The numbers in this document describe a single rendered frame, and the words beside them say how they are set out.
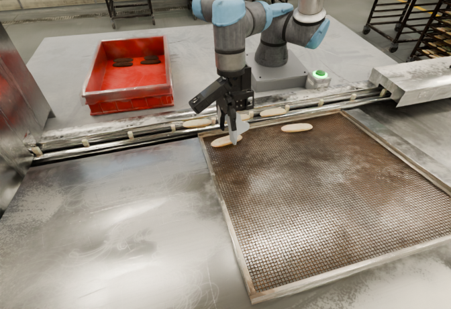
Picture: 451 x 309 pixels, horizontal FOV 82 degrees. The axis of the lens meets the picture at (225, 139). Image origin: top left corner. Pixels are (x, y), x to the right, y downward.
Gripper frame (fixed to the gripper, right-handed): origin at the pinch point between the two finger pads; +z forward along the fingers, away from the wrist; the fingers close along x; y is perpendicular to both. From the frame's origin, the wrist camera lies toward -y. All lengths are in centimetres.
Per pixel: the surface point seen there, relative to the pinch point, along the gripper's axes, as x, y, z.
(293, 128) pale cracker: -4.4, 20.8, 1.3
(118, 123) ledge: 26.4, -28.9, 2.0
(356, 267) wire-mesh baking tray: -45.5, 3.6, 1.0
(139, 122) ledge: 24.2, -22.1, 2.2
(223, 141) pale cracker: -0.8, -1.4, 1.2
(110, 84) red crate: 61, -29, 0
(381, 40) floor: 185, 303, 53
